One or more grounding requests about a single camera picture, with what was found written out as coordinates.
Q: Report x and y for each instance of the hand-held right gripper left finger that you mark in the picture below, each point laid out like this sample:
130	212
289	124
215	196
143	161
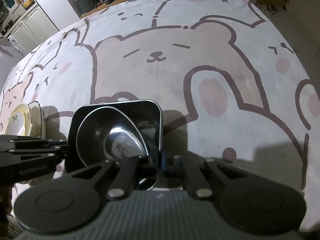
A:
147	165

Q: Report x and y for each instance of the bear printed blanket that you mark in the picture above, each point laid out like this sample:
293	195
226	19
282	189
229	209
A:
175	80

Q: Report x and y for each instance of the teal container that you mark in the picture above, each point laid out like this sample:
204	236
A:
10	3

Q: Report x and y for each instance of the black computer mouse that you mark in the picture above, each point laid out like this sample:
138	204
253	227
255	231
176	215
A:
108	1

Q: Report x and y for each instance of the white cabinet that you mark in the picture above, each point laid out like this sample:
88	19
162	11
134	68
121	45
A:
37	25

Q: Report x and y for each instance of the yellow-rimmed lemon print bowl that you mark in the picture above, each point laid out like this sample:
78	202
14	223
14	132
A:
17	120

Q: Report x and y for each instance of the white square plate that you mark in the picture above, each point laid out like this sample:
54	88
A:
37	120

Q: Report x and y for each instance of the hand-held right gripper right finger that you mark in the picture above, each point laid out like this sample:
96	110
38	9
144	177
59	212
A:
163	163

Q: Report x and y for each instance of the rectangular steel container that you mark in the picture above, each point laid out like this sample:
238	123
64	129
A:
150	120

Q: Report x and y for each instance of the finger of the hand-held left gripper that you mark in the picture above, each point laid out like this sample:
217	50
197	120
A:
45	152
25	140

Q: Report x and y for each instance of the oval steel bowl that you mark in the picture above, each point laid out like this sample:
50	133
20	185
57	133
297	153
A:
100	135

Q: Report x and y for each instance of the wooden ledge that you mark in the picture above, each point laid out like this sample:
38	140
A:
105	7

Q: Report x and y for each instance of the grey bin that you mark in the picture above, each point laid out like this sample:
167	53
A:
86	5

